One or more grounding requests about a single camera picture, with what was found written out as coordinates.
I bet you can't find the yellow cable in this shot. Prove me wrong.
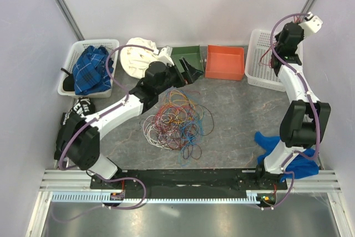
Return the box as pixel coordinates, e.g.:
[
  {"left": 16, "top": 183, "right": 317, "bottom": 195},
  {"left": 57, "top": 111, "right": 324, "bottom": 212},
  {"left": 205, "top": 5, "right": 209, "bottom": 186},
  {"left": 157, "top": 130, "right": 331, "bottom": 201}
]
[{"left": 162, "top": 89, "right": 200, "bottom": 127}]

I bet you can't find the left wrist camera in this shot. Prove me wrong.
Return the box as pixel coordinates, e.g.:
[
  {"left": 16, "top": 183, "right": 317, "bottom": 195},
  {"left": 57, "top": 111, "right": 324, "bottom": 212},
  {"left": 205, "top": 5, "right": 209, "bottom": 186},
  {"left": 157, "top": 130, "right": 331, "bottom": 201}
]
[{"left": 153, "top": 46, "right": 175, "bottom": 65}]

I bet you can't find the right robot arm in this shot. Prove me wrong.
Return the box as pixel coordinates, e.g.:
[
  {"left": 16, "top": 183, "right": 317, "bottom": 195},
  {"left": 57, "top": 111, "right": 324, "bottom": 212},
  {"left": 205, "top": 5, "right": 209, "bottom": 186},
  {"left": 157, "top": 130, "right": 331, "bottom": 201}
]
[{"left": 254, "top": 18, "right": 331, "bottom": 189}]

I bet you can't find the brown cable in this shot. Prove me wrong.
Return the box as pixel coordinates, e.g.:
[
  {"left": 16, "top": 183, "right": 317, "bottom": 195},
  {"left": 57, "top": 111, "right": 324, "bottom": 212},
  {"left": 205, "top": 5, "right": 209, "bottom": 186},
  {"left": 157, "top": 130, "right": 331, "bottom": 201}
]
[{"left": 138, "top": 89, "right": 216, "bottom": 160}]

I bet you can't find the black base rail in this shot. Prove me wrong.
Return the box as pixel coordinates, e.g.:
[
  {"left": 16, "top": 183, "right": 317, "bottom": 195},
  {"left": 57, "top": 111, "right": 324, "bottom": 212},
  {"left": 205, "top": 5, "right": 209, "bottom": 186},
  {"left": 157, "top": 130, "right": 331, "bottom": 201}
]
[{"left": 90, "top": 168, "right": 289, "bottom": 200}]

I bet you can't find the white cable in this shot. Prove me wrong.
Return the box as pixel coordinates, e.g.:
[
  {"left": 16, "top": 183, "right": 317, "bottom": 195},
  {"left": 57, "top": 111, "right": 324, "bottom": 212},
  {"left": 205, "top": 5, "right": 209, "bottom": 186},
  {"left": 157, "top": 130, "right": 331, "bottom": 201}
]
[{"left": 141, "top": 114, "right": 178, "bottom": 150}]

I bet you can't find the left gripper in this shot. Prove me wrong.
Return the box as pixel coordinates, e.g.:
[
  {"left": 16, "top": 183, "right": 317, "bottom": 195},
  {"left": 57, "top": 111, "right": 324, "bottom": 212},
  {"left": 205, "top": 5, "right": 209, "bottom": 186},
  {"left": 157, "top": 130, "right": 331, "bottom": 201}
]
[{"left": 155, "top": 57, "right": 202, "bottom": 95}]

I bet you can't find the black printed t-shirt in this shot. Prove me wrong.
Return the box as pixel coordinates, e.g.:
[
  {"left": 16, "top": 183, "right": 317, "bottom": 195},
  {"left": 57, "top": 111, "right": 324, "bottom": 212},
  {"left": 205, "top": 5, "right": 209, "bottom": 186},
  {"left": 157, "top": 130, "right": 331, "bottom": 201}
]
[{"left": 54, "top": 97, "right": 96, "bottom": 160}]

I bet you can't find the left aluminium frame post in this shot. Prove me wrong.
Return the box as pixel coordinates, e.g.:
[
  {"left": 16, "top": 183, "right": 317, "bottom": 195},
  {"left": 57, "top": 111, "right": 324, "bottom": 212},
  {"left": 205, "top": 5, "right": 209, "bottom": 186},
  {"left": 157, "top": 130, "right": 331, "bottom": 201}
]
[{"left": 55, "top": 0, "right": 85, "bottom": 41}]

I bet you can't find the empty white basket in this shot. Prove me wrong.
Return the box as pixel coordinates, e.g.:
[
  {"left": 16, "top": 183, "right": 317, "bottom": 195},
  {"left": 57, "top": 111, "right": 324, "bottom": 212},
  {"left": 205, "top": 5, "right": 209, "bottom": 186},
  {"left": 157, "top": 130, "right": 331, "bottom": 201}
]
[{"left": 245, "top": 29, "right": 286, "bottom": 92}]

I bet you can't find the light blue cable duct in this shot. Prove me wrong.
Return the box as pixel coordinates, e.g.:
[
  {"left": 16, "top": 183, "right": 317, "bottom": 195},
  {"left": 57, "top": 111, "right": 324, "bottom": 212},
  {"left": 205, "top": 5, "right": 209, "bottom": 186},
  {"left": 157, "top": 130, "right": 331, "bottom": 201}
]
[{"left": 51, "top": 191, "right": 260, "bottom": 204}]

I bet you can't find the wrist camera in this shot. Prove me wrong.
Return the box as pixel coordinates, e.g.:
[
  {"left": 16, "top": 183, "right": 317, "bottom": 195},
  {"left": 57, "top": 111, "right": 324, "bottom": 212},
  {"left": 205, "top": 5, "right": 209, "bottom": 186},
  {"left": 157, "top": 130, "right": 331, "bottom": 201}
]
[
  {"left": 300, "top": 12, "right": 323, "bottom": 38},
  {"left": 153, "top": 46, "right": 175, "bottom": 65}
]

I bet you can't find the blue cable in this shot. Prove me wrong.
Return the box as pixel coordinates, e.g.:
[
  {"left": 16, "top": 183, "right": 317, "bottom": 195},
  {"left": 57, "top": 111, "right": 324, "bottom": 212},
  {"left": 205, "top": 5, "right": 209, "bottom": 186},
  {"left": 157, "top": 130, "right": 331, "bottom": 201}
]
[{"left": 177, "top": 109, "right": 207, "bottom": 165}]

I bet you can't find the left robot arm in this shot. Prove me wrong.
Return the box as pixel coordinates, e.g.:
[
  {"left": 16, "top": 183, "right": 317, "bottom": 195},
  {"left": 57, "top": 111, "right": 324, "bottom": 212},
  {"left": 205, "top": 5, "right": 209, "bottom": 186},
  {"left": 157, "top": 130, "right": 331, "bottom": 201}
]
[{"left": 55, "top": 58, "right": 203, "bottom": 189}]

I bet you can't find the green tray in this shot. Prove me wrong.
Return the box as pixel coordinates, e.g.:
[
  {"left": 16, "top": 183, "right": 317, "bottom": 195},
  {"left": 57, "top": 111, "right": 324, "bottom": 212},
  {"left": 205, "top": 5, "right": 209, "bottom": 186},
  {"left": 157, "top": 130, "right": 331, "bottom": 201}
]
[{"left": 171, "top": 46, "right": 204, "bottom": 73}]

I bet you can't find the white basket with clothes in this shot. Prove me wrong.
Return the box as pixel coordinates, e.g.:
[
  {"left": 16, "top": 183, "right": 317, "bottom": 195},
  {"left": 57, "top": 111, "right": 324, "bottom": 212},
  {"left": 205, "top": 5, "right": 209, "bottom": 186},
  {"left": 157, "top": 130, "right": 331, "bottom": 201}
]
[{"left": 58, "top": 39, "right": 119, "bottom": 98}]

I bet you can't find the red cable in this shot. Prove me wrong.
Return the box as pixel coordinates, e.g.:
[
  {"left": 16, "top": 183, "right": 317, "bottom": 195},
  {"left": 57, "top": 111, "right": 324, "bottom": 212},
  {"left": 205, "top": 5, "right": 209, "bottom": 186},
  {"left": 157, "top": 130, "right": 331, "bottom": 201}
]
[{"left": 257, "top": 16, "right": 305, "bottom": 68}]

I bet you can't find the blue plaid cloth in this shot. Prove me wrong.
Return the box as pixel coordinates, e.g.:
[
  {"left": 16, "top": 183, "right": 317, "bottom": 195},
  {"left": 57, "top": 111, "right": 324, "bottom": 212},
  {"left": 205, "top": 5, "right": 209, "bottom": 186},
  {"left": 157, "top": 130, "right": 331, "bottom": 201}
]
[{"left": 72, "top": 46, "right": 111, "bottom": 95}]

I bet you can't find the blue fleece cloth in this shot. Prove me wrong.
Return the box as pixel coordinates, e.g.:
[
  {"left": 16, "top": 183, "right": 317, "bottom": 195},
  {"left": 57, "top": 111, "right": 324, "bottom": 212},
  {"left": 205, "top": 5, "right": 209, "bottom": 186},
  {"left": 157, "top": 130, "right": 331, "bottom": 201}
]
[{"left": 254, "top": 132, "right": 319, "bottom": 179}]

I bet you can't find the pink cable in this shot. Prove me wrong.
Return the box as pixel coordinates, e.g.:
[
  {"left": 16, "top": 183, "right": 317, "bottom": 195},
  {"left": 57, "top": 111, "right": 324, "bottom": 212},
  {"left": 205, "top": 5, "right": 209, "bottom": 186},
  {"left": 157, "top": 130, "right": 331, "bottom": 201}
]
[{"left": 151, "top": 106, "right": 192, "bottom": 149}]

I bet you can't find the white crumpled cloth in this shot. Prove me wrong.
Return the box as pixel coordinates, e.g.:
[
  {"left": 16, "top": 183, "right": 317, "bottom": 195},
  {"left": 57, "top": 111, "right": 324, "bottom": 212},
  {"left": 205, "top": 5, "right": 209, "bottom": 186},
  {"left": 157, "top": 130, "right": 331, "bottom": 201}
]
[{"left": 120, "top": 37, "right": 158, "bottom": 79}]

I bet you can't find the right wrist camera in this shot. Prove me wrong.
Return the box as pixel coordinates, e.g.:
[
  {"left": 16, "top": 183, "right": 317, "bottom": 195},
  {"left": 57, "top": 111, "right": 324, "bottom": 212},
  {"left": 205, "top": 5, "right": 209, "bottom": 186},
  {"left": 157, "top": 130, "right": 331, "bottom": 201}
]
[{"left": 300, "top": 12, "right": 323, "bottom": 38}]

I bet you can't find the orange tray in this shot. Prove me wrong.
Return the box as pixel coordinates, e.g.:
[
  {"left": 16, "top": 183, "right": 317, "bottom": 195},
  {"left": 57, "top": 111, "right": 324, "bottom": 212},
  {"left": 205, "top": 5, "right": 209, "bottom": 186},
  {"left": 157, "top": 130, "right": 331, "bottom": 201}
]
[{"left": 205, "top": 45, "right": 245, "bottom": 81}]

